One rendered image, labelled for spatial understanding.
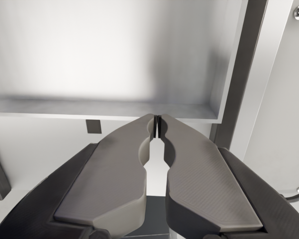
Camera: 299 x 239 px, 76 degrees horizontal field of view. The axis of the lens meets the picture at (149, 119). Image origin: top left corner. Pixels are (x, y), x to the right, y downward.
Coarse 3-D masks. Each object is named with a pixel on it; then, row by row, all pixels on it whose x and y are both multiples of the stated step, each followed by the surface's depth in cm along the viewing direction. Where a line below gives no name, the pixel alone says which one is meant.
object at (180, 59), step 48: (0, 0) 16; (48, 0) 16; (96, 0) 16; (144, 0) 16; (192, 0) 16; (240, 0) 13; (0, 48) 18; (48, 48) 18; (96, 48) 18; (144, 48) 18; (192, 48) 17; (0, 96) 21; (48, 96) 20; (96, 96) 20; (144, 96) 20; (192, 96) 20
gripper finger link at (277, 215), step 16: (240, 160) 8; (240, 176) 7; (256, 176) 7; (256, 192) 7; (272, 192) 7; (256, 208) 6; (272, 208) 6; (288, 208) 6; (272, 224) 6; (288, 224) 6
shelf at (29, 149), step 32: (288, 0) 16; (256, 64) 18; (256, 96) 20; (0, 128) 23; (32, 128) 23; (64, 128) 22; (0, 160) 25; (32, 160) 25; (64, 160) 25; (160, 160) 24; (160, 192) 27
